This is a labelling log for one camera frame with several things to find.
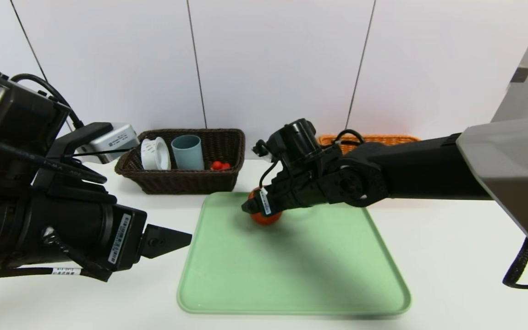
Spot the red yellow apple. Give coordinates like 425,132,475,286
247,187,283,226

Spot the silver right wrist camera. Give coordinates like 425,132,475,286
254,139,277,164

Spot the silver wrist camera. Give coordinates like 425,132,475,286
75,123,140,164
254,139,277,164

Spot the orange wicker basket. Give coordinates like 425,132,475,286
318,134,423,154

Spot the black cable with white tag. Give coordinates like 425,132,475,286
0,227,112,283

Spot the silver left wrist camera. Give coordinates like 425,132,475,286
75,123,140,164

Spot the dark brown wicker basket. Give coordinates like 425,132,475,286
114,128,246,195

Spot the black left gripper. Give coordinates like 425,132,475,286
33,193,193,272

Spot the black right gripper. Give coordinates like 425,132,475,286
241,184,300,217

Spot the blue grey plastic cup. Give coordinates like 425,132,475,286
171,135,204,171

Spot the thin black left camera cable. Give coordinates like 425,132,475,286
11,73,84,130

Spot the light green plastic tray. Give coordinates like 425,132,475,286
176,192,412,315

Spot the white round plastic container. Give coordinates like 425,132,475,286
140,137,171,171

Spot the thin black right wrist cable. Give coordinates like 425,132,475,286
335,129,367,150

